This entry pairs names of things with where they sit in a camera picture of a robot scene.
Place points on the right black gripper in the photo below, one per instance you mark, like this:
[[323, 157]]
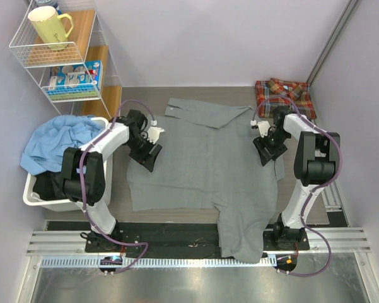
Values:
[[260, 143]]

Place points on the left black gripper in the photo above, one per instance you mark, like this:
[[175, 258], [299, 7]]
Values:
[[146, 160]]

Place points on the grey long sleeve shirt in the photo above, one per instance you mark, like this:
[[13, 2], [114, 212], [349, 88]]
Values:
[[208, 160]]

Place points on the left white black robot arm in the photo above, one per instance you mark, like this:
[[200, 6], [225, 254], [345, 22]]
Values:
[[83, 177]]

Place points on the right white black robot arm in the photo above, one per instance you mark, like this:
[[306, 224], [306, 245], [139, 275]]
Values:
[[317, 163]]

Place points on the folded plaid shirt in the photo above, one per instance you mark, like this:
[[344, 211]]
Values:
[[275, 92]]

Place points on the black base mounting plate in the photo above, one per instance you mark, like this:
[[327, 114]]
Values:
[[161, 241]]

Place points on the black garment in bin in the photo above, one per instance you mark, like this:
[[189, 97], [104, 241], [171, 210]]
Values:
[[48, 186]]

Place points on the blue picture box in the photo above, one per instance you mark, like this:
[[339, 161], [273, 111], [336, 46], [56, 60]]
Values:
[[75, 81]]

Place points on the light blue shirt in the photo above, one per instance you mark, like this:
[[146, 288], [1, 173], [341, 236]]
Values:
[[45, 148]]

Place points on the yellow mug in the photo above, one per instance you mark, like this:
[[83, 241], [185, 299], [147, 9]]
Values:
[[52, 28]]

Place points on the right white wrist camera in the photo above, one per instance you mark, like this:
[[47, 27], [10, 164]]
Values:
[[262, 126]]

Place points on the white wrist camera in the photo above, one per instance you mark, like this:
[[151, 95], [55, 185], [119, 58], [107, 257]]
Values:
[[154, 132], [262, 126]]

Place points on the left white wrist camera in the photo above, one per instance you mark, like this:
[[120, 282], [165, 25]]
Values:
[[154, 132]]

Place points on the aluminium rail frame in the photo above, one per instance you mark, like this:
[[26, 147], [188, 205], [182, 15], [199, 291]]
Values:
[[351, 277]]

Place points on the white wire shelf rack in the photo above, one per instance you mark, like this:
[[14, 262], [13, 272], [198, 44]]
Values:
[[87, 42]]

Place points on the aluminium corner post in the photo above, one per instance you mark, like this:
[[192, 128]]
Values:
[[335, 35]]

